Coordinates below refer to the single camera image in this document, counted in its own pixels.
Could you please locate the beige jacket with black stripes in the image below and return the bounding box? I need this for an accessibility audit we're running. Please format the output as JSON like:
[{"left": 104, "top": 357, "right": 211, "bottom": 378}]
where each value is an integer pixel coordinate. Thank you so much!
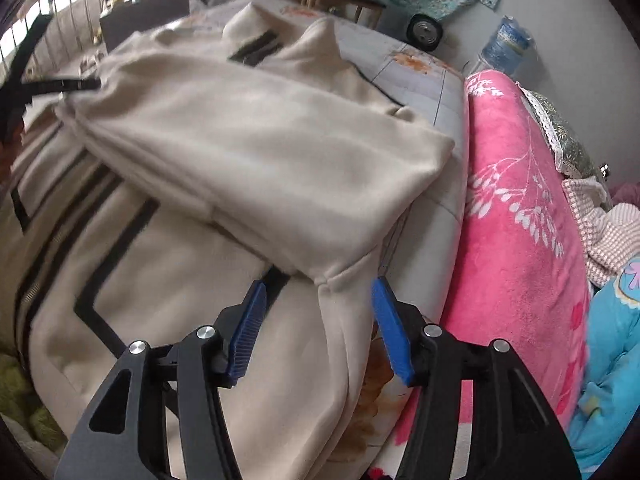
[{"left": 1, "top": 3, "right": 454, "bottom": 479}]

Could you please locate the metal window railing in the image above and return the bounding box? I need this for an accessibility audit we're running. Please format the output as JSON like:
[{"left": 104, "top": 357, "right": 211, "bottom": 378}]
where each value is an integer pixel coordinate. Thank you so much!
[{"left": 1, "top": 0, "right": 112, "bottom": 78}]

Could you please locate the blue cartoon blanket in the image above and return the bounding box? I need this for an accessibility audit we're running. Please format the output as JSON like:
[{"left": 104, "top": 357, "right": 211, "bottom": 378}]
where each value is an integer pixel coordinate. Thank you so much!
[{"left": 568, "top": 257, "right": 639, "bottom": 479}]

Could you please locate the pink floral blanket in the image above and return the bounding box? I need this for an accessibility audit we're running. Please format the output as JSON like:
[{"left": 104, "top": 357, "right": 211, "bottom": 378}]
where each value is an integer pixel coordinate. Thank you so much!
[{"left": 383, "top": 70, "right": 589, "bottom": 424}]

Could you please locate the floral grey bed sheet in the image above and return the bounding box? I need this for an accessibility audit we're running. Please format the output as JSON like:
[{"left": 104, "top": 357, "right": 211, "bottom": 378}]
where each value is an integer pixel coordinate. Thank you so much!
[{"left": 194, "top": 2, "right": 454, "bottom": 479}]

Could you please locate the checkered pink white garment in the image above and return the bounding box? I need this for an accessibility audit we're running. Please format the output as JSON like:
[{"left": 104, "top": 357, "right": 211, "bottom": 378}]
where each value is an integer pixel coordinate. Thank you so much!
[{"left": 562, "top": 177, "right": 639, "bottom": 288}]

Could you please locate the lace trimmed grey pillow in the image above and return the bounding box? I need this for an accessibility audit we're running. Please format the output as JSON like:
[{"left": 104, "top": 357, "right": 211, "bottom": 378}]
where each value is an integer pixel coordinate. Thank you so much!
[{"left": 520, "top": 87, "right": 597, "bottom": 179}]

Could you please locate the blue water bottle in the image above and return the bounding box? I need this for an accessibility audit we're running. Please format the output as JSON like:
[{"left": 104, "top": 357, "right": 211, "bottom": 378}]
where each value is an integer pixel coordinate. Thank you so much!
[{"left": 480, "top": 15, "right": 534, "bottom": 76}]

